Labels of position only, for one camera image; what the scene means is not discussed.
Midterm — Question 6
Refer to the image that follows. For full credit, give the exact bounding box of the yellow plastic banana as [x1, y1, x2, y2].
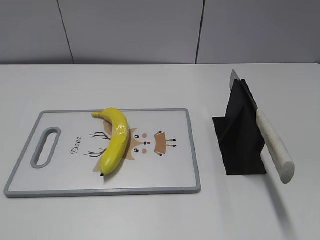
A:
[91, 107, 130, 177]

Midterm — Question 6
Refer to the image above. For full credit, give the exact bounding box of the white-handled kitchen knife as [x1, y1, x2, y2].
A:
[229, 70, 295, 184]

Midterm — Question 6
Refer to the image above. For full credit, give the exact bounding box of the white grey-rimmed cutting board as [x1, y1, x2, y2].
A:
[4, 108, 201, 198]

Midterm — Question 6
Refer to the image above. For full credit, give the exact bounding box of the black knife stand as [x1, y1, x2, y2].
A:
[212, 79, 267, 175]

